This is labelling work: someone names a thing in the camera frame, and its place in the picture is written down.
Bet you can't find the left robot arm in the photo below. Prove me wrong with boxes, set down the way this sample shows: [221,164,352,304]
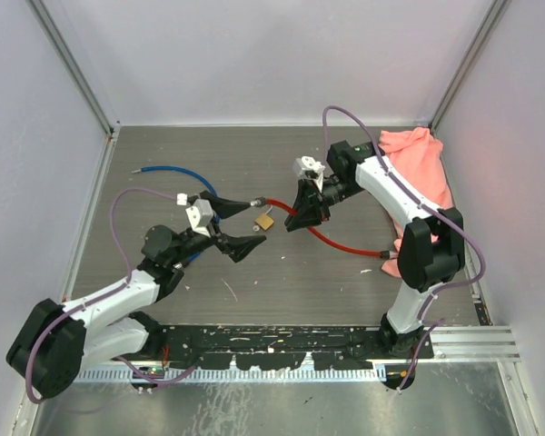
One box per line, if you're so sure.
[5,191,266,404]

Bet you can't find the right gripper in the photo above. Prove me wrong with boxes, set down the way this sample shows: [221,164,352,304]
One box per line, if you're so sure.
[284,175,365,232]

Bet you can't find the slotted cable duct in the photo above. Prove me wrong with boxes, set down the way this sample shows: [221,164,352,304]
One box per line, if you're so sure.
[75,361,386,384]

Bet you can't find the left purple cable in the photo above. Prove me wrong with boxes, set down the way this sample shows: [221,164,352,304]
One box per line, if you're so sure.
[25,186,196,405]

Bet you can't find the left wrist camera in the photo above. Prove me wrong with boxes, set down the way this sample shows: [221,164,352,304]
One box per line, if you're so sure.
[185,198,214,237]

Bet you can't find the pink cloth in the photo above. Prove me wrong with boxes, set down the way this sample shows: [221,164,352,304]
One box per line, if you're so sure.
[375,126,455,278]

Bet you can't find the red cable lock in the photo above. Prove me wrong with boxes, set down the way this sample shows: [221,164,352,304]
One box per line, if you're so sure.
[251,197,398,260]

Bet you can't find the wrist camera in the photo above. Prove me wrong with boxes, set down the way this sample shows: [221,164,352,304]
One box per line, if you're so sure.
[185,198,214,237]
[292,155,325,191]

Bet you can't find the blue cable lock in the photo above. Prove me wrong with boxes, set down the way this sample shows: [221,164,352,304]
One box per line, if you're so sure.
[132,165,217,195]

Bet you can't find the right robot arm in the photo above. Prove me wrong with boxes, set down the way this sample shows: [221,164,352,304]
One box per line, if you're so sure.
[284,141,465,358]

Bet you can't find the brass padlock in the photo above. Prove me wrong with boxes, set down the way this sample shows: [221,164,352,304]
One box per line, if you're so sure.
[253,205,274,233]

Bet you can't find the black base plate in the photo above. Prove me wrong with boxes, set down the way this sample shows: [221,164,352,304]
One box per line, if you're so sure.
[124,325,419,371]

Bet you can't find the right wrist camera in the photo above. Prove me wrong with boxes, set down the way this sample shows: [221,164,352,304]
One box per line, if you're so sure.
[292,155,325,191]

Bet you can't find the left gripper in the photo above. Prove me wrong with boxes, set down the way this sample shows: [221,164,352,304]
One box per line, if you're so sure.
[169,192,265,266]

